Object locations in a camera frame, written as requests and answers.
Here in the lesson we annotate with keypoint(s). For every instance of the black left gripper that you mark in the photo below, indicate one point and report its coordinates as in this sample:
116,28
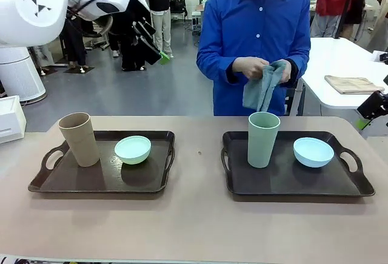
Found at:
135,25

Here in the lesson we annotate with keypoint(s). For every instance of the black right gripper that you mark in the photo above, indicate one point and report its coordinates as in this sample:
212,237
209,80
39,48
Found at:
382,103

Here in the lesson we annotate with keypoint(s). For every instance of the beige cloth mat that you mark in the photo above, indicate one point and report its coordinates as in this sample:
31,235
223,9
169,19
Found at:
351,84

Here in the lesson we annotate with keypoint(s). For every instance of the light blue bowl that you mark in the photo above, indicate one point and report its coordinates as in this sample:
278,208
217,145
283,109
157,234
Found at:
313,154

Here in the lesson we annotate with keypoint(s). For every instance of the light green bowl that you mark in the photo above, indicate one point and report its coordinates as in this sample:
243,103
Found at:
133,151

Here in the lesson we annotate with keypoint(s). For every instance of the teal cloth mat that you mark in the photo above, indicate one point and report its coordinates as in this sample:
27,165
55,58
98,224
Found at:
260,94

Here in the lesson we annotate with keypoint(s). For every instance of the tall beige cup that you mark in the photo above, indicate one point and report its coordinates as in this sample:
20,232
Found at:
82,145

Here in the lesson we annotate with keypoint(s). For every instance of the tall green cup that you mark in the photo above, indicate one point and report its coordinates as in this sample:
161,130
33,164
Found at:
260,148

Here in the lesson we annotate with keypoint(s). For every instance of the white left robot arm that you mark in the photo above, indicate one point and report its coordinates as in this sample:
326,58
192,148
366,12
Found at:
36,3

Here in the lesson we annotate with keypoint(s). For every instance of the person's left forearm blue sleeve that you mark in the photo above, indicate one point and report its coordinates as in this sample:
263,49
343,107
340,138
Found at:
301,63

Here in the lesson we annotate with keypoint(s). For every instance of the person's right forearm blue sleeve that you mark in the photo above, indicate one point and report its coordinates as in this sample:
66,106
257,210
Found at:
213,63

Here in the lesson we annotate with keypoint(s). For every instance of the person's left hand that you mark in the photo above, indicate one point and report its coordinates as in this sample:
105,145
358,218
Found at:
286,73

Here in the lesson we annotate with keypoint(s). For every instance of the person's right hand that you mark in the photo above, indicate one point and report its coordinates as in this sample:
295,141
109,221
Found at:
250,67

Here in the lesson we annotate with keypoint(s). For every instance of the bystander in beige trousers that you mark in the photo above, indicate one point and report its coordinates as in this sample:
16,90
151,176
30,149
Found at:
162,27

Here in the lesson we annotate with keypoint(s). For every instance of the bystander in black clothes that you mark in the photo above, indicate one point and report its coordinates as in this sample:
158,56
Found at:
130,54

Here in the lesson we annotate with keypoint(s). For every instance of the black office chair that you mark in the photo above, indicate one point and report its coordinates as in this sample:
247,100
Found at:
179,4

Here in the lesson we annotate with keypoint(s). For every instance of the white table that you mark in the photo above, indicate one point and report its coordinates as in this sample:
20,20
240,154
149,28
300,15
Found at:
333,60

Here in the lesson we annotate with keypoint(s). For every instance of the person's torso blue shirt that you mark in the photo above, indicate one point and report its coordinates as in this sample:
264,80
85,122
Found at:
257,18

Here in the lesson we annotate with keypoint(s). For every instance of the white cylindrical air purifier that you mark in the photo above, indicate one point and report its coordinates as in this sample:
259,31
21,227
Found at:
18,76

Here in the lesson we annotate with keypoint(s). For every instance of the white box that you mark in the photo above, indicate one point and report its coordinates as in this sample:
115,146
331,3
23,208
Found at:
9,118

